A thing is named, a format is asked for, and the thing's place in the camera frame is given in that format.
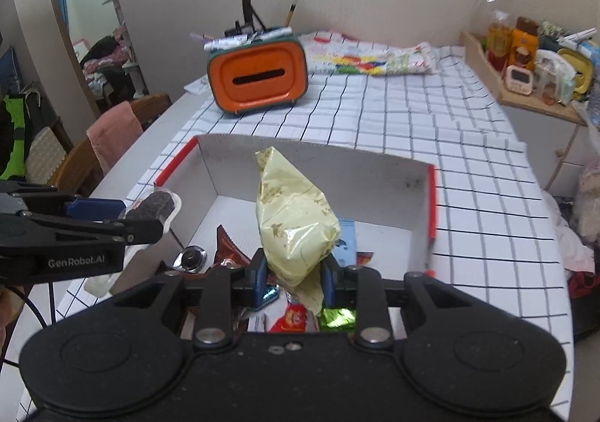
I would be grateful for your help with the white kitchen timer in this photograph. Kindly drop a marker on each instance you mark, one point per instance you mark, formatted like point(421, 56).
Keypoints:
point(518, 80)

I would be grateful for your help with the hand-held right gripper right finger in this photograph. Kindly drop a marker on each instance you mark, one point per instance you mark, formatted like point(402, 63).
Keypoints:
point(328, 284)

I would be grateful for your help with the white checkered tablecloth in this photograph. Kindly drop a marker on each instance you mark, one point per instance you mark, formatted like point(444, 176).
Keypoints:
point(375, 122)

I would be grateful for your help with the red cloth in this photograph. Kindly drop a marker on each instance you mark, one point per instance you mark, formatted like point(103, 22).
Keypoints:
point(586, 284)

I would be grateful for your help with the white snack packet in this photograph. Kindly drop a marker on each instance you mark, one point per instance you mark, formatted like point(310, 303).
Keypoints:
point(257, 322)

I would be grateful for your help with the white tube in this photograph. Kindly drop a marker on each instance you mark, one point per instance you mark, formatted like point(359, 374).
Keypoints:
point(579, 37)

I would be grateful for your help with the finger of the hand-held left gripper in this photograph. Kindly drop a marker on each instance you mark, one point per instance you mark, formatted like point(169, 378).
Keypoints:
point(93, 208)
point(140, 230)

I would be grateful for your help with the clear plastic bag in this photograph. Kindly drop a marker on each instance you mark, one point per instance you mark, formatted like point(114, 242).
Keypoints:
point(590, 197)

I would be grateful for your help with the dark cookie packet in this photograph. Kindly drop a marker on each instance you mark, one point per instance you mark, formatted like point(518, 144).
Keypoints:
point(154, 204)

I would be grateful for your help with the purple pen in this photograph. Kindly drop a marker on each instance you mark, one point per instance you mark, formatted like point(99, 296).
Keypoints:
point(201, 36)

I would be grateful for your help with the yellow container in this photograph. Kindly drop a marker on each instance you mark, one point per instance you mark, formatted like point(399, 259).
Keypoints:
point(581, 70)

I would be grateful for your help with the pink towel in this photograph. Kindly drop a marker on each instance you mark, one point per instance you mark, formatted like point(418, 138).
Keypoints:
point(115, 136)

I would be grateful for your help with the orange juice bottle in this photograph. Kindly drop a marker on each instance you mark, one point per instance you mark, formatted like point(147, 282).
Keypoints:
point(498, 40)

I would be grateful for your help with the wooden chair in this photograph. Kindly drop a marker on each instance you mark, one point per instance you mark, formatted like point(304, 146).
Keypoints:
point(154, 106)

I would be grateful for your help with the green snack packet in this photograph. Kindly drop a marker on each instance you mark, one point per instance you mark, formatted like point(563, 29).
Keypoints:
point(337, 316)

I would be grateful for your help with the blue snack packet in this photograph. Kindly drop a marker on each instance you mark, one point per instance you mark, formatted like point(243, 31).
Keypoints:
point(347, 239)

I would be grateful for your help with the woven seat cushion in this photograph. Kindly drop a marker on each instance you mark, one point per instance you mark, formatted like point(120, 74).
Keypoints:
point(44, 150)

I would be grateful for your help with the pile of clothes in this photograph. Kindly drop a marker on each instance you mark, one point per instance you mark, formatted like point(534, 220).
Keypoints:
point(110, 61)

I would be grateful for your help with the black binder clips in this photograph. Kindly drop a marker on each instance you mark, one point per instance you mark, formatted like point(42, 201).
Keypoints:
point(239, 28)

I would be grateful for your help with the red cardboard box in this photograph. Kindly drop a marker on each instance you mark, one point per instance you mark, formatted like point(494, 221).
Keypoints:
point(328, 173)

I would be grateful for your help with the pale yellow snack bag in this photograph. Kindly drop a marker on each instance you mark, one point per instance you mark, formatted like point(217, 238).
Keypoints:
point(290, 216)

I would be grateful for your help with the white crumpled cloth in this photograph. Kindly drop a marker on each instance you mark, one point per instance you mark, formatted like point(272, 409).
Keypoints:
point(569, 234)

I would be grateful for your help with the brown capped orange bottle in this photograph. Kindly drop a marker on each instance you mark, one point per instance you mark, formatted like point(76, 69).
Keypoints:
point(522, 47)

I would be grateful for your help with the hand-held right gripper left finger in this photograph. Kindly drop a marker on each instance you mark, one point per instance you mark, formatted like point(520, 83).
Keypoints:
point(260, 281)

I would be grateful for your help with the brown snack packet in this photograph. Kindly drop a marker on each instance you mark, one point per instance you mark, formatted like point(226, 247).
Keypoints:
point(229, 246)

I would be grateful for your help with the clear glass dome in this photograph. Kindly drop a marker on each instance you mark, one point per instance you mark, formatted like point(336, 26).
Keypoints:
point(480, 12)

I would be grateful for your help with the white marker pen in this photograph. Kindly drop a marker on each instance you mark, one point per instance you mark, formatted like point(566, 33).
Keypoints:
point(274, 33)
point(225, 45)

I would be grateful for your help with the orange and green desk organiser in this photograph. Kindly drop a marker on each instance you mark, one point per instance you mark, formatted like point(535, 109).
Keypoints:
point(258, 75)

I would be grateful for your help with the calligraphy brush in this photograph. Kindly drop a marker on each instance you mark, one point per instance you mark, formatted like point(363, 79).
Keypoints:
point(293, 9)

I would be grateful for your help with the colourful patterned pouch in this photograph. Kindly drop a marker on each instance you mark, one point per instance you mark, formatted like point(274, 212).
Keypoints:
point(365, 56)

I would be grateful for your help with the white cabinet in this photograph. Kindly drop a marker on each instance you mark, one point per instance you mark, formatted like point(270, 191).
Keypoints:
point(529, 141)

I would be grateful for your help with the green and black bag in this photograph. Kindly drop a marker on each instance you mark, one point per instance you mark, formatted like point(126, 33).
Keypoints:
point(16, 141)

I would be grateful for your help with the wooden tray organiser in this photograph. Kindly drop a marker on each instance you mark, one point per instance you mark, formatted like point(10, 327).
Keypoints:
point(478, 56)

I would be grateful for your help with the blue foil candy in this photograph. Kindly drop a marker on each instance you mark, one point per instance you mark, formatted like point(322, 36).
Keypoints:
point(271, 296)

